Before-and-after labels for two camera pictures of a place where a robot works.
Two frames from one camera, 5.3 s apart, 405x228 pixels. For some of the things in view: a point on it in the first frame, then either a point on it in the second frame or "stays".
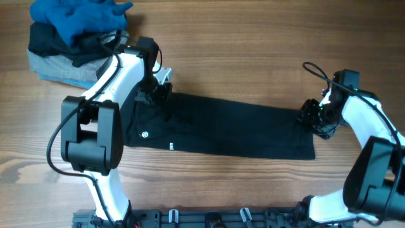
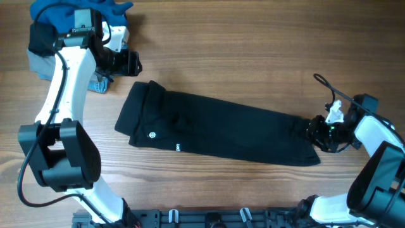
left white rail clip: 170,216 stays
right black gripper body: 319,116 → 328,133
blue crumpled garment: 76,19 stays
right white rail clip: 245,214 stays
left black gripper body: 150,91 → 116,63
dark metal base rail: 208,218 stays
